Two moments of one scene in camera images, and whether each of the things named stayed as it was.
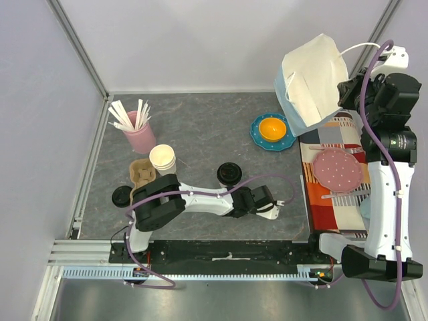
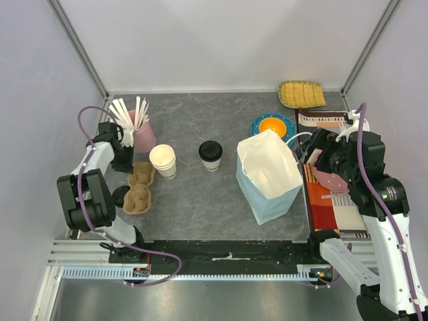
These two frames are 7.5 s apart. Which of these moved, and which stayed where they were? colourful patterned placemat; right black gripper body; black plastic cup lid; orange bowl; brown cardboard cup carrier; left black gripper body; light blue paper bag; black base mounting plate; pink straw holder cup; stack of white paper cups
Moved: black plastic cup lid; light blue paper bag; left black gripper body; right black gripper body
Stayed: colourful patterned placemat; pink straw holder cup; black base mounting plate; orange bowl; brown cardboard cup carrier; stack of white paper cups
